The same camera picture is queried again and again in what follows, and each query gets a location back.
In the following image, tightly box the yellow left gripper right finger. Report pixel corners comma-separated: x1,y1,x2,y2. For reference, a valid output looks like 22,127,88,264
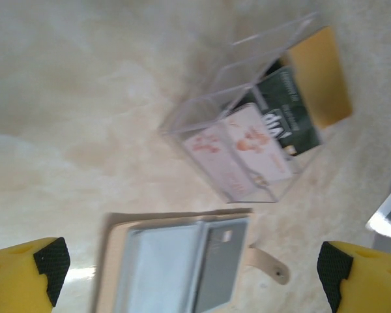
316,241,391,313

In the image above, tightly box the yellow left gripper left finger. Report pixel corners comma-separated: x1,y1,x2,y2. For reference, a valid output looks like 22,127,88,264
0,237,71,313

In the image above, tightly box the beige card holder wallet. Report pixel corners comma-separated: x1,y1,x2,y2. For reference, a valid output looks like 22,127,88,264
91,208,289,313

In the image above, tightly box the grey card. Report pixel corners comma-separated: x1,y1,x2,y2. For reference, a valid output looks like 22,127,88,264
195,220,248,312

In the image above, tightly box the white card pink print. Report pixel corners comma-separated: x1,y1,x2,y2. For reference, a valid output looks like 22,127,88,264
185,103,293,200

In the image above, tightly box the dark green VIP card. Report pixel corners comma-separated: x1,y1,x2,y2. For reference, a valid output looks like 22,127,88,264
253,65,323,157

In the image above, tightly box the plain gold card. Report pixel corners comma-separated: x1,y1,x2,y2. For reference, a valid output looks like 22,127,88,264
288,26,355,130

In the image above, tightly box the clear acrylic card box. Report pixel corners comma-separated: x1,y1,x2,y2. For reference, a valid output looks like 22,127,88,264
159,11,323,205

